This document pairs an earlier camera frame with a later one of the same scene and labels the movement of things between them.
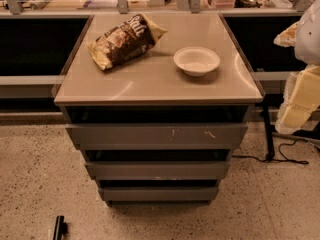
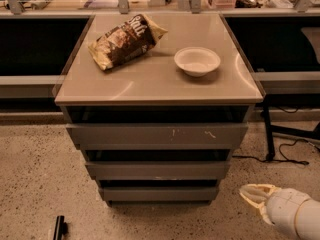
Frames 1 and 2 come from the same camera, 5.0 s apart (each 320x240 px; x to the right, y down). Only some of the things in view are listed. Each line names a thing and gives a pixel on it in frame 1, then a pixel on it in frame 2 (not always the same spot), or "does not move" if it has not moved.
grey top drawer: x=158 y=136 does not move
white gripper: x=308 y=37 → x=286 y=206
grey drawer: x=157 y=170 does not move
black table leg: x=270 y=153 does not move
